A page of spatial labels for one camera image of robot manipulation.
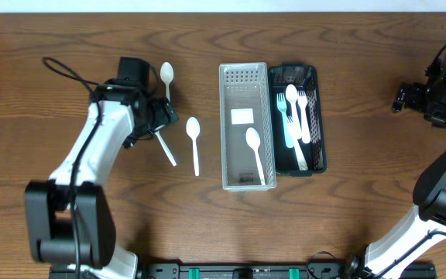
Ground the white plastic spoon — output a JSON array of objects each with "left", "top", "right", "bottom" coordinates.
[
  {"left": 286, "top": 84, "right": 301, "bottom": 139},
  {"left": 160, "top": 62, "right": 174, "bottom": 100},
  {"left": 186, "top": 117, "right": 201, "bottom": 177},
  {"left": 155, "top": 131, "right": 177, "bottom": 167},
  {"left": 245, "top": 127, "right": 266, "bottom": 185}
]

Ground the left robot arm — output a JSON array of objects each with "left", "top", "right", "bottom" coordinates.
[{"left": 25, "top": 83, "right": 178, "bottom": 278}]

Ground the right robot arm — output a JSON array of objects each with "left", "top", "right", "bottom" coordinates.
[{"left": 341, "top": 43, "right": 446, "bottom": 278}]

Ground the white label in basket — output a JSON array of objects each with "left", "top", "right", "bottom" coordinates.
[{"left": 231, "top": 108, "right": 254, "bottom": 125}]

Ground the clear plastic basket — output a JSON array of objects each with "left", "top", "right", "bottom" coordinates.
[{"left": 218, "top": 62, "right": 276, "bottom": 191}]

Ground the white plastic fork light-blue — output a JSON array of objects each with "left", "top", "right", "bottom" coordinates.
[{"left": 276, "top": 93, "right": 293, "bottom": 149}]

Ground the black plastic basket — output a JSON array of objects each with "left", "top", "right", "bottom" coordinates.
[{"left": 268, "top": 63, "right": 327, "bottom": 177}]

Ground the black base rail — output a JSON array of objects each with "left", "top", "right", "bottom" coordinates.
[{"left": 129, "top": 262, "right": 437, "bottom": 279}]

